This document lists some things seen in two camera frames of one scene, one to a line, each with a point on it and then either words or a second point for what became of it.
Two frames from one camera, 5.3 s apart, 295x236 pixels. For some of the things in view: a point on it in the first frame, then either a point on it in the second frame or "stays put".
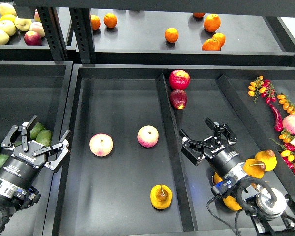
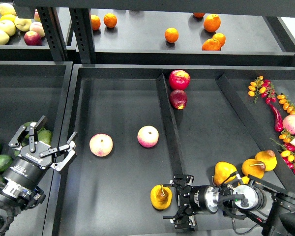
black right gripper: (223, 158) -> (195, 199)
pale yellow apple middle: (7, 26) stays put
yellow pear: (161, 196) stays put
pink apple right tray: (293, 124) stays put
